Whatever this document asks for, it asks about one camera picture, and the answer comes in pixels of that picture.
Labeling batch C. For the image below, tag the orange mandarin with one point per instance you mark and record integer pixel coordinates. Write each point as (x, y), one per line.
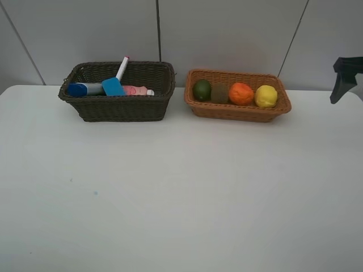
(241, 94)

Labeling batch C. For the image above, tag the light brown wicker basket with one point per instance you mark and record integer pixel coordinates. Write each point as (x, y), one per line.
(230, 111)

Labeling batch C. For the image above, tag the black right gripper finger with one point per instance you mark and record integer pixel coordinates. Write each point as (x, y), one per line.
(344, 83)

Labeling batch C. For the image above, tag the yellow lemon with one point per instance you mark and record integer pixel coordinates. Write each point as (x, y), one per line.
(266, 96)

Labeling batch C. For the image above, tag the white bottle blue cap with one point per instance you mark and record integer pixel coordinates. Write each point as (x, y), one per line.
(85, 89)

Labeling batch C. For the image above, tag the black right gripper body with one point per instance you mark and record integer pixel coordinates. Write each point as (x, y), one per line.
(348, 65)

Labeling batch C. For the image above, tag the dark felt whiteboard eraser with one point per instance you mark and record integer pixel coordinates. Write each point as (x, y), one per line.
(113, 87)

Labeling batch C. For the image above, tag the small pink bottle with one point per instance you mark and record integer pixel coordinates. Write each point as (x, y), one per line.
(135, 91)

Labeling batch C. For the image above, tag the white marker pink caps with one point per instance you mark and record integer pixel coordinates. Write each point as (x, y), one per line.
(122, 68)

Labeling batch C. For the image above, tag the green lime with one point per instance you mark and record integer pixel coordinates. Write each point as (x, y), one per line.
(202, 90)

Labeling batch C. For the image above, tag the brown kiwi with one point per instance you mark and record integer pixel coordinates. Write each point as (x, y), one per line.
(219, 94)

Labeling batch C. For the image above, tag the dark brown wicker basket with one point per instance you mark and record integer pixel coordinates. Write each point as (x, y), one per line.
(157, 76)

